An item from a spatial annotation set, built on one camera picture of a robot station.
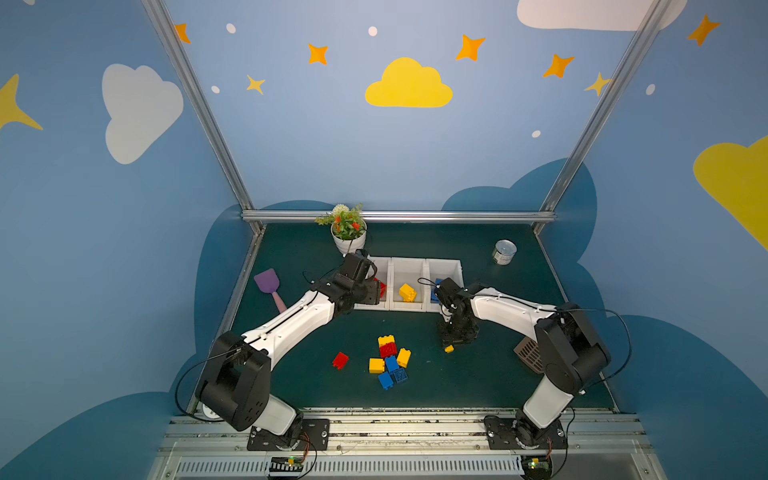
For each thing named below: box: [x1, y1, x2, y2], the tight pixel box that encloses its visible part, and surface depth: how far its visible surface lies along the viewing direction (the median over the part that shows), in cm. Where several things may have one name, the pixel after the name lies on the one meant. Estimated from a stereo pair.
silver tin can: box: [492, 239, 518, 265], surface depth 110 cm
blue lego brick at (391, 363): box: [385, 355, 399, 372], surface depth 86 cm
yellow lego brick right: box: [396, 348, 411, 369], surface depth 87 cm
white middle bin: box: [389, 257, 428, 312], surface depth 101 cm
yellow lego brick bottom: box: [369, 358, 385, 374], surface depth 86 cm
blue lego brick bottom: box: [378, 371, 394, 391], surface depth 84 cm
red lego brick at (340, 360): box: [332, 352, 349, 370], surface depth 88 cm
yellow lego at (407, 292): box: [399, 283, 417, 302], surface depth 98 cm
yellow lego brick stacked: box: [377, 334, 395, 347], surface depth 90 cm
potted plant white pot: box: [314, 203, 367, 255], surface depth 106 cm
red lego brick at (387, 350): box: [380, 342, 397, 359], surface depth 89 cm
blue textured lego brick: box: [390, 367, 408, 383], surface depth 85 cm
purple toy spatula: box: [254, 268, 287, 313], surface depth 106 cm
